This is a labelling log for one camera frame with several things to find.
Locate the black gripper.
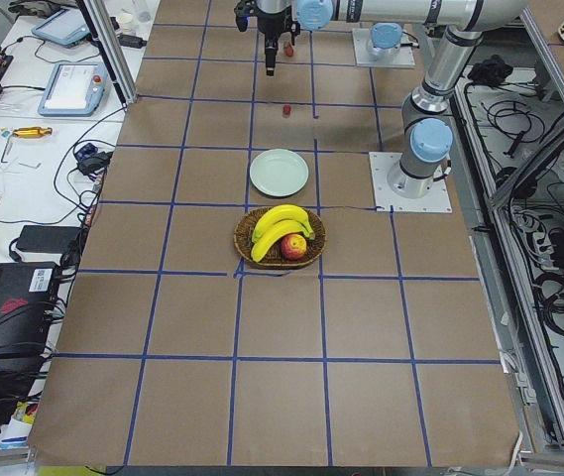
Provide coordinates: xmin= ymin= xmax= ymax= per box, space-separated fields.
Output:
xmin=256 ymin=0 xmax=293 ymax=76

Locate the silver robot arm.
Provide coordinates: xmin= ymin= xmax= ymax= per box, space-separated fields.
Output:
xmin=234 ymin=0 xmax=527 ymax=199
xmin=369 ymin=22 xmax=403 ymax=55

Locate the pale green plate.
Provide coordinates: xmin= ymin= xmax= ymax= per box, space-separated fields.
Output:
xmin=249 ymin=149 xmax=309 ymax=197

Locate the yellow banana bunch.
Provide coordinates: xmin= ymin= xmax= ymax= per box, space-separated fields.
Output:
xmin=251 ymin=204 xmax=314 ymax=263

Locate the brown wicker basket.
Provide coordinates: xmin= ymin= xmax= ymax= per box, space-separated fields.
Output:
xmin=234 ymin=206 xmax=326 ymax=270

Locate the blue teach pendant near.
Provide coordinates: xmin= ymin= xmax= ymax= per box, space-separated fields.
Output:
xmin=38 ymin=61 xmax=109 ymax=117

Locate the blue teach pendant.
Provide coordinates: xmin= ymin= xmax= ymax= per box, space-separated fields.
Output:
xmin=32 ymin=8 xmax=89 ymax=48
xmin=38 ymin=61 xmax=109 ymax=117

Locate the red apple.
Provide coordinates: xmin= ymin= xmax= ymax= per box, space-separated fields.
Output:
xmin=281 ymin=233 xmax=307 ymax=261

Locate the blue teach pendant far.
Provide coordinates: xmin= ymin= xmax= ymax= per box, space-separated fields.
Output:
xmin=32 ymin=8 xmax=89 ymax=48

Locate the gold metal cylinder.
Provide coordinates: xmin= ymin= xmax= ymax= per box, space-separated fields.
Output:
xmin=11 ymin=126 xmax=53 ymax=139

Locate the black power adapter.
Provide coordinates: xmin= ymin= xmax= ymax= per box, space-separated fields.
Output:
xmin=16 ymin=225 xmax=80 ymax=254

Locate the black computer case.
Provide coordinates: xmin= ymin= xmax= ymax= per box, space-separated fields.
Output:
xmin=0 ymin=262 xmax=60 ymax=358

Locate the aluminium frame post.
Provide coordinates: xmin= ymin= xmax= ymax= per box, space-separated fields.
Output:
xmin=76 ymin=0 xmax=137 ymax=107

